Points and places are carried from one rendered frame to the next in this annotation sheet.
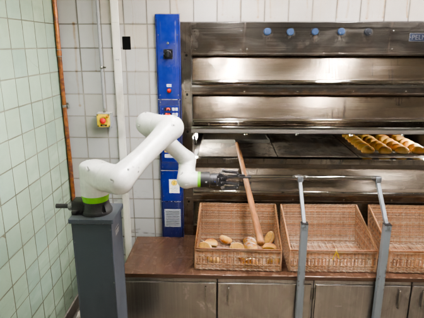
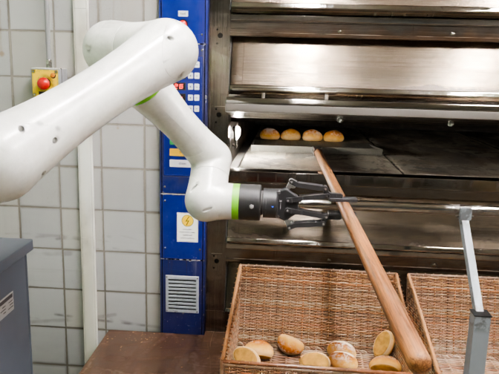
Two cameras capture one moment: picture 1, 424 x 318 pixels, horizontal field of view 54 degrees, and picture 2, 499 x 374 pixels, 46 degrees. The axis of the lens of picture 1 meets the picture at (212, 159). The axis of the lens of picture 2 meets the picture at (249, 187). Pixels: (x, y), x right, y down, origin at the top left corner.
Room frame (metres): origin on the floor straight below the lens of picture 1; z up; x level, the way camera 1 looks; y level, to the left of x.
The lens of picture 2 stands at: (0.86, -0.01, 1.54)
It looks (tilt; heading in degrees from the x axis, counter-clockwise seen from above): 12 degrees down; 2
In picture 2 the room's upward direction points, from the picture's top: 2 degrees clockwise
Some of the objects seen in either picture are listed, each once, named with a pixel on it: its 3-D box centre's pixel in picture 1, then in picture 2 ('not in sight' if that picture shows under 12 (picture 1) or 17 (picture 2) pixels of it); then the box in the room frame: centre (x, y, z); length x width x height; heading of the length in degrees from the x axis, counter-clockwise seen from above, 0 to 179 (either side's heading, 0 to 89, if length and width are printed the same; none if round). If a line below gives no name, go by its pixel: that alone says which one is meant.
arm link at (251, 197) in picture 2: (206, 179); (251, 202); (2.32, 0.04, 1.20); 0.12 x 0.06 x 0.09; 179
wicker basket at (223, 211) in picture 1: (237, 234); (317, 334); (2.58, -0.17, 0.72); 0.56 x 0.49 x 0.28; 87
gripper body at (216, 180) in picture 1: (218, 179); (280, 203); (2.32, -0.04, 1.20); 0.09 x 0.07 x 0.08; 89
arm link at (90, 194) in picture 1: (96, 180); not in sight; (1.83, 0.54, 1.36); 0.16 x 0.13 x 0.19; 55
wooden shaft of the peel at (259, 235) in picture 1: (245, 176); (341, 201); (2.37, -0.20, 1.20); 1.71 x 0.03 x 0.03; 0
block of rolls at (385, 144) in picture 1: (380, 141); not in sight; (3.25, -1.36, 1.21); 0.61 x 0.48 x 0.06; 178
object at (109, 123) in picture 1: (105, 119); (49, 82); (2.83, 0.74, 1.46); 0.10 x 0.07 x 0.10; 88
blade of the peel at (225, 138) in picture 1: (235, 136); (313, 144); (3.49, -0.20, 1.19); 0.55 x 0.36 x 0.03; 90
